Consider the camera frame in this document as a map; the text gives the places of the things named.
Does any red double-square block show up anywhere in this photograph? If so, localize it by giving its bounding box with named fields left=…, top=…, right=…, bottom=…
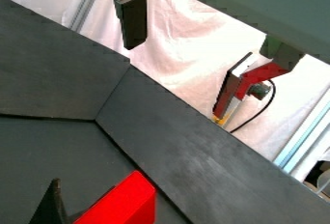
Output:
left=73, top=171, right=156, bottom=224

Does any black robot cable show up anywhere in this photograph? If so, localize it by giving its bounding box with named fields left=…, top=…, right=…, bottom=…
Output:
left=230, top=78, right=276, bottom=134

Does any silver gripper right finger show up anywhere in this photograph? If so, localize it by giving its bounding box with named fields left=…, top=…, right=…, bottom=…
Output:
left=212, top=35, right=306, bottom=120

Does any aluminium frame profile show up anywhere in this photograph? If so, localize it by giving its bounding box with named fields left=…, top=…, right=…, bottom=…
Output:
left=274, top=88, right=330, bottom=174

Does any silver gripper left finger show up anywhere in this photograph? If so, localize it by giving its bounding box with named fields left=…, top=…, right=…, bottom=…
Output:
left=113, top=0, right=147, bottom=49

